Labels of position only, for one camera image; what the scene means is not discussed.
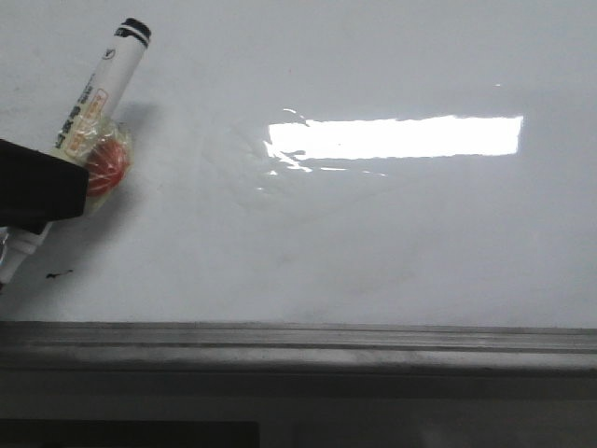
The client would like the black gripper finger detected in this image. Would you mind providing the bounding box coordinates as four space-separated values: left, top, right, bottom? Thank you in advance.
1 140 90 234

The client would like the red magnet taped to marker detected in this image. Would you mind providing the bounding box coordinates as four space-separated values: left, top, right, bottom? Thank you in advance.
84 120 134 216

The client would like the black and white whiteboard marker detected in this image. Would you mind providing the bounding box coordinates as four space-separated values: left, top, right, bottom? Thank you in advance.
1 18 151 285

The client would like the white whiteboard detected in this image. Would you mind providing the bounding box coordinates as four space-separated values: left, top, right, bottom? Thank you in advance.
1 1 596 328

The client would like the grey aluminium whiteboard frame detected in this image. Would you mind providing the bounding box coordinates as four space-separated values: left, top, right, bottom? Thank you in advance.
1 321 596 376

